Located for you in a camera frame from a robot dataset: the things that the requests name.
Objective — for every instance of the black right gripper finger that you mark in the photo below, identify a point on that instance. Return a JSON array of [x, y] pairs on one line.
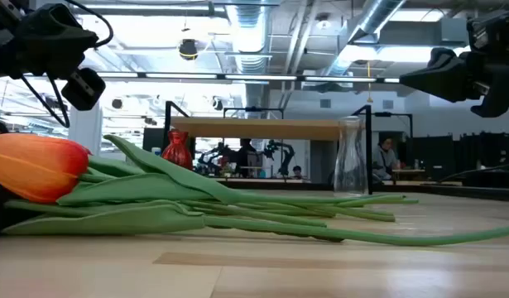
[[504, 91], [448, 76]]

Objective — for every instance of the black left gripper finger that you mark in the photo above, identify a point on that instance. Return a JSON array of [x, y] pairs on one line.
[[59, 41]]

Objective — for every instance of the clear glass vase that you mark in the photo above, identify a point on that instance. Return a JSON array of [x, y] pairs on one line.
[[350, 165]]

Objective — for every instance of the white blue tulip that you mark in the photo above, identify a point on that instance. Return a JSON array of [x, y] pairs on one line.
[[316, 213]]

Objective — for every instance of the bouquet of tulips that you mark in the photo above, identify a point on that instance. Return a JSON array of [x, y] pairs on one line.
[[279, 229]]

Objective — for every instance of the black background robot arm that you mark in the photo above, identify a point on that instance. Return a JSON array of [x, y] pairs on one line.
[[286, 159], [212, 157]]

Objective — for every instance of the wooden shelf black legs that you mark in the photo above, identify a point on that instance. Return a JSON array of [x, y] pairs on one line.
[[258, 128]]

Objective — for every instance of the black partition screen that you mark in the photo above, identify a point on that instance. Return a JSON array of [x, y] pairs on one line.
[[486, 153]]

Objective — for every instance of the white building column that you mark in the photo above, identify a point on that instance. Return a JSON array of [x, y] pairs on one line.
[[86, 132]]

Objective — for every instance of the person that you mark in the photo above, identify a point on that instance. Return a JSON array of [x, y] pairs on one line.
[[384, 159], [298, 171], [246, 159]]

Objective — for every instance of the black ceiling device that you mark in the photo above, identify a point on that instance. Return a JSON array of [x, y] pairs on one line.
[[188, 49]]

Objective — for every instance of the black monitor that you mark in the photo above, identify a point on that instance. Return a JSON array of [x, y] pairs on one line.
[[152, 138]]

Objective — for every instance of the white bottle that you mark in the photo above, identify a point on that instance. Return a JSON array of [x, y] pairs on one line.
[[156, 151]]

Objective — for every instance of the red glass vase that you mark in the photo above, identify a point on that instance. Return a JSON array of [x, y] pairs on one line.
[[177, 153]]

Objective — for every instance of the ceiling light strip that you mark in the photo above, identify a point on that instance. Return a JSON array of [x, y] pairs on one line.
[[258, 77]]

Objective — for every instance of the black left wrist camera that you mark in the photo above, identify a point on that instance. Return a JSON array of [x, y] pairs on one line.
[[83, 89]]

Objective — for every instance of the silver ventilation duct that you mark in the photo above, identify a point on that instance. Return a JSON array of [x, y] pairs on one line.
[[250, 41], [374, 16]]

